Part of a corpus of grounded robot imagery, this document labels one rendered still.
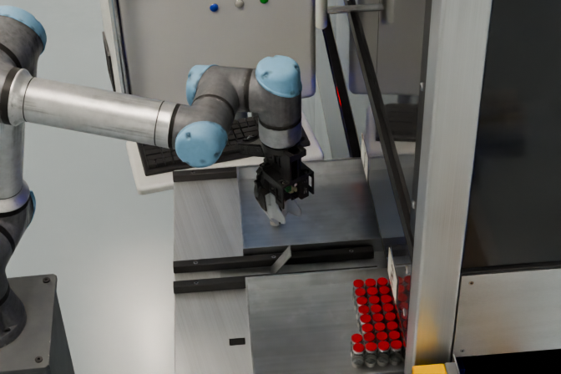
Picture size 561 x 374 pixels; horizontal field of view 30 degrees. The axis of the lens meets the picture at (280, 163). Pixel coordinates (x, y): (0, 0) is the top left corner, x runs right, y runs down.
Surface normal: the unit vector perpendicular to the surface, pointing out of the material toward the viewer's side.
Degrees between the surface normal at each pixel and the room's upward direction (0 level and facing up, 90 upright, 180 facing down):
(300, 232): 0
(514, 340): 90
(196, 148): 90
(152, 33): 90
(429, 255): 90
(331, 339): 0
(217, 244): 0
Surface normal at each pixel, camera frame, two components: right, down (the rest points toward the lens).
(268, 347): -0.03, -0.78
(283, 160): -0.81, 0.38
